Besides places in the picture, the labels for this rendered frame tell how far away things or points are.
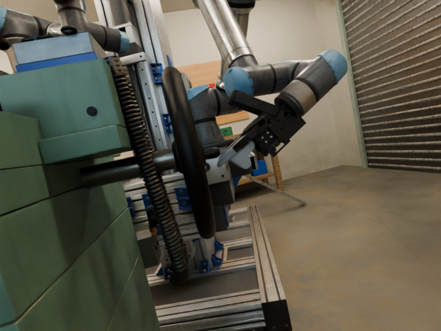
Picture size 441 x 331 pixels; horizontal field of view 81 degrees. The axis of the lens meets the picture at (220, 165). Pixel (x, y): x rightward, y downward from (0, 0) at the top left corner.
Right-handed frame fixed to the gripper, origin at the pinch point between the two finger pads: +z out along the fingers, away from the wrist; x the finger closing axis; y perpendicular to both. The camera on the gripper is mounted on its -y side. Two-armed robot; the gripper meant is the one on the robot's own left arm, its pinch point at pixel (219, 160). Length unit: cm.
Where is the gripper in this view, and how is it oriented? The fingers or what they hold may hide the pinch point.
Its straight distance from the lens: 56.8
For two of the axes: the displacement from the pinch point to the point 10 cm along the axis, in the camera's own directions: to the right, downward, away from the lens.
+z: -7.2, 6.9, -0.5
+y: 6.8, 7.2, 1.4
